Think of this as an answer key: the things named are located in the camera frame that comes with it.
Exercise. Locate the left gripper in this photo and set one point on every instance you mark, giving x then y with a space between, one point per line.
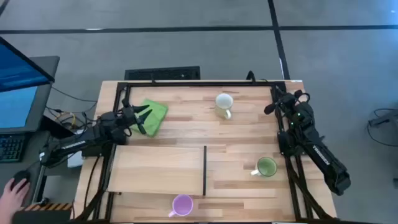
129 119

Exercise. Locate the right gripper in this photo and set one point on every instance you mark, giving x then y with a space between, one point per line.
287 104

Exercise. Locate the large cream white mug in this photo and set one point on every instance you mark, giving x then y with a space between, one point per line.
224 101

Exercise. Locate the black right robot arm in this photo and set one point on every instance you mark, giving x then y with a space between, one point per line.
323 158

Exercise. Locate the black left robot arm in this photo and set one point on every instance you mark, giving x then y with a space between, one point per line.
81 141

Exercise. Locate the wooden shelf board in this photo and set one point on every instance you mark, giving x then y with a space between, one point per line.
155 169

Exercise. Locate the folded green cloth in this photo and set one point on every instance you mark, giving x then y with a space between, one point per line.
158 119

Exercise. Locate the white adapter box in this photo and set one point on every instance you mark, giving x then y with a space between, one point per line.
74 158

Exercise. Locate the grey computer desk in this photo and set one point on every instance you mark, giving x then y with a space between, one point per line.
46 93

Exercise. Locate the grey floor power strip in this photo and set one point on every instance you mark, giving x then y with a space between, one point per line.
385 119

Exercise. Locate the small lilac plastic cup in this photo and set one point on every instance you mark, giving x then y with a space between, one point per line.
183 205

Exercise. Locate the black operator monitor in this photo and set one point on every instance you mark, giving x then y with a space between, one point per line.
18 71

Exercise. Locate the black keyboard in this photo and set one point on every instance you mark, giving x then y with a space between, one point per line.
11 147

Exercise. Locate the black computer mouse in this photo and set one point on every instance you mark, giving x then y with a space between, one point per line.
20 175

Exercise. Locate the black box hazard stripes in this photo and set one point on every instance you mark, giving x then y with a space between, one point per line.
43 214

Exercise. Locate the person's hand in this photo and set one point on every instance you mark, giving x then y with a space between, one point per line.
9 202

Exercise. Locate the black metal table frame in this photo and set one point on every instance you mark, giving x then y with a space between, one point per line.
202 84

